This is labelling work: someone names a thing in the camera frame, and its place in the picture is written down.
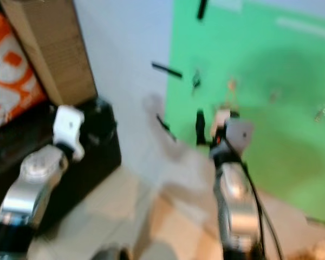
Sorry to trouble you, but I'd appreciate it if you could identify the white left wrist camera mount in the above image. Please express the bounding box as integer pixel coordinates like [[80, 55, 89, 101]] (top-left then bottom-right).
[[52, 105, 85, 161]]

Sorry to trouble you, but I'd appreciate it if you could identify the black low cabinet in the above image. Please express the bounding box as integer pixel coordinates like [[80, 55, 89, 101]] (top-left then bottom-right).
[[0, 97, 123, 237]]

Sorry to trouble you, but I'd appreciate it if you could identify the dark robot foot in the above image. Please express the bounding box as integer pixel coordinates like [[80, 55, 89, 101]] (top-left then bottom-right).
[[91, 248, 126, 260]]

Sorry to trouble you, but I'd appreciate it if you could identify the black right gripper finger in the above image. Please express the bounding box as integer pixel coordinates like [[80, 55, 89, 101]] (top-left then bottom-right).
[[195, 109, 207, 146]]

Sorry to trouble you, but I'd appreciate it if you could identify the small grey wall hook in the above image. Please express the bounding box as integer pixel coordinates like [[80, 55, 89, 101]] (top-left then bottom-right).
[[314, 107, 325, 123]]

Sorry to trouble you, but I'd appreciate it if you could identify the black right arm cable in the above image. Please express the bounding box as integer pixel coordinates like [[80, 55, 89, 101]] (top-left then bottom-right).
[[227, 135, 284, 260]]

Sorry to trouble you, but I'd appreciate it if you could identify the green wall sheet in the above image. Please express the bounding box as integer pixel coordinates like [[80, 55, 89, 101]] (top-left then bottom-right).
[[165, 0, 325, 224]]

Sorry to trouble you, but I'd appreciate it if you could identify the tall brown cardboard box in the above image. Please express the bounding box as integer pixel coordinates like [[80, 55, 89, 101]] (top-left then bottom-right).
[[0, 0, 98, 107]]

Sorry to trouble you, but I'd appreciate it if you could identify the short black tape strip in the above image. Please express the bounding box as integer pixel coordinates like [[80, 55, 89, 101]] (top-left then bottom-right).
[[196, 0, 209, 22]]

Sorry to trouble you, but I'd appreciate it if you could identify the orange white printed bag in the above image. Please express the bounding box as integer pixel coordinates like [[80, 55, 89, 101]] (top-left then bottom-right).
[[0, 13, 47, 132]]

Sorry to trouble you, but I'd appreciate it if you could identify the curved black tape strip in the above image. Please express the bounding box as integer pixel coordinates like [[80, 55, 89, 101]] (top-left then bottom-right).
[[155, 114, 178, 144]]

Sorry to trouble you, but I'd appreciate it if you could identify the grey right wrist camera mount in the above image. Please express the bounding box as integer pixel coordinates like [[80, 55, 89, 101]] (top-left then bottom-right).
[[224, 118, 256, 155]]

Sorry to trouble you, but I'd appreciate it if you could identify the white tape strip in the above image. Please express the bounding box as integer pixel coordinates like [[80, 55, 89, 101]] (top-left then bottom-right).
[[275, 16, 325, 42]]

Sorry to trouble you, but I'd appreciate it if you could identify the long black tape strip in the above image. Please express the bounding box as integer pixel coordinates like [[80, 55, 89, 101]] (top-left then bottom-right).
[[151, 62, 184, 79]]

